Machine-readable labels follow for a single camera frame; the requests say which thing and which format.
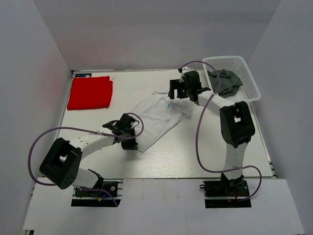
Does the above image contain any blue label sticker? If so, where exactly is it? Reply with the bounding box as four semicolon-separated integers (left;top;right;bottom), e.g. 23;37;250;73
75;73;92;78

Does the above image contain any folded red t shirt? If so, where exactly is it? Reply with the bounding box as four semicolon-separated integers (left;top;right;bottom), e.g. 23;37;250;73
67;76;113;111

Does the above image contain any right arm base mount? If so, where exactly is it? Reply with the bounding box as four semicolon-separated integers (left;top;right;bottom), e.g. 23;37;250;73
199;173;251;209

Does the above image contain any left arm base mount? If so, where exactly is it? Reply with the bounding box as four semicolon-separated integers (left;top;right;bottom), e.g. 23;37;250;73
71;179;123;208

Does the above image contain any white t shirt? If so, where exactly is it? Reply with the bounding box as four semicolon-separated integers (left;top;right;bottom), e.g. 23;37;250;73
131;91;193;153

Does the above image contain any dark grey t shirt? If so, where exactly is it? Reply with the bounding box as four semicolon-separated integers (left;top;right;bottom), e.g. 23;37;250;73
207;69;243;98

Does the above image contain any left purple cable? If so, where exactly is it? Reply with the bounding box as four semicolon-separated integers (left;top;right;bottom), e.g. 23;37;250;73
28;112;145;208

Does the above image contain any white plastic basket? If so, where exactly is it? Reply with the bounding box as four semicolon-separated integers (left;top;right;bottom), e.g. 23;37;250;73
203;55;261;103

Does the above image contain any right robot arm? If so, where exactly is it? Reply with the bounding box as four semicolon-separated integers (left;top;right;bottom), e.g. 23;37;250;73
168;71;255;199

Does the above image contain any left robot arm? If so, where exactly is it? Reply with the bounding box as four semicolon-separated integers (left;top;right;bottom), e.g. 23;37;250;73
39;113;144;195

